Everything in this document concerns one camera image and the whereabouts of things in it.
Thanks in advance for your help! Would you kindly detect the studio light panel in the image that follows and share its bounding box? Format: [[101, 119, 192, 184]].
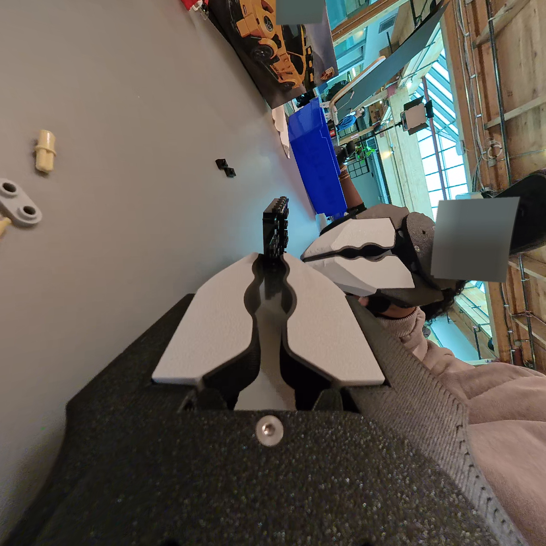
[[401, 97, 433, 135]]

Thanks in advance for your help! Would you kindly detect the grey slanted board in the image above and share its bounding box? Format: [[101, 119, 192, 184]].
[[330, 0, 450, 124]]

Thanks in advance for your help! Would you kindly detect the toy car box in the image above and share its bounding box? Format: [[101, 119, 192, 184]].
[[205, 0, 340, 109]]

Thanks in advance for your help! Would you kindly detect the black brick plate assembly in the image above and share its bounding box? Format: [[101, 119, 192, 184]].
[[261, 196, 291, 299]]

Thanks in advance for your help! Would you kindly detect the pile of small brick pieces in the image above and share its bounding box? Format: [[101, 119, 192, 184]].
[[0, 129, 58, 239]]

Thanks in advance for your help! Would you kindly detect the another person's forearm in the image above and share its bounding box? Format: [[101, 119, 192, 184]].
[[339, 164, 367, 214]]

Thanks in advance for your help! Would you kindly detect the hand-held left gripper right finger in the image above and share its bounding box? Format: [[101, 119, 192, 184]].
[[279, 253, 387, 389]]

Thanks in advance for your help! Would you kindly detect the person's right hand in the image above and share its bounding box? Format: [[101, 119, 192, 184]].
[[358, 295, 418, 320]]

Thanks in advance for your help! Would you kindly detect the grey desk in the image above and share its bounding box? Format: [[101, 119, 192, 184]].
[[0, 0, 325, 538]]

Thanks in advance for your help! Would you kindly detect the blue plastic bin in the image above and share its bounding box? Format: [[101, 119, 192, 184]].
[[288, 97, 348, 216]]

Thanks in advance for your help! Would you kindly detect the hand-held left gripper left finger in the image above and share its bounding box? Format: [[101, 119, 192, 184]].
[[150, 253, 262, 388]]

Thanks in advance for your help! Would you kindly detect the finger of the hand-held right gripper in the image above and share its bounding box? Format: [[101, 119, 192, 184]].
[[305, 251, 416, 297], [300, 217, 400, 262]]

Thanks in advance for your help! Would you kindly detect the torn white paper bag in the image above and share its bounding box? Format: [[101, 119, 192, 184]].
[[272, 107, 291, 158]]

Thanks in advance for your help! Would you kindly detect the person's right forearm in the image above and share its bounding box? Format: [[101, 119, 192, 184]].
[[384, 308, 546, 399]]

